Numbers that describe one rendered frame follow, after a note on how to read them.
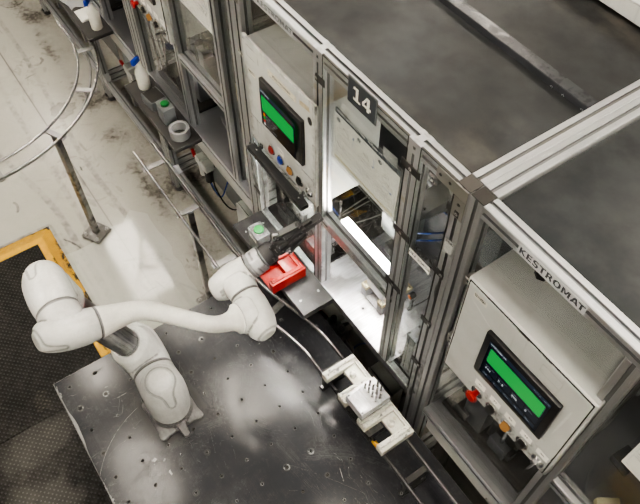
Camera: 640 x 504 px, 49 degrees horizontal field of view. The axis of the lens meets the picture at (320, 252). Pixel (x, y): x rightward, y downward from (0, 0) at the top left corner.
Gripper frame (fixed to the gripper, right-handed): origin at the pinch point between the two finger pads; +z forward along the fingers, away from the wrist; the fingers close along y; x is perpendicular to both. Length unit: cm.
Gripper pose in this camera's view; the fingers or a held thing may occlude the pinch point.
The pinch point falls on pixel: (313, 221)
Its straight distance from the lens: 231.7
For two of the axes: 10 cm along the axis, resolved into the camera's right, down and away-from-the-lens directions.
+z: 8.1, -5.7, -1.0
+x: -4.2, -7.0, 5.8
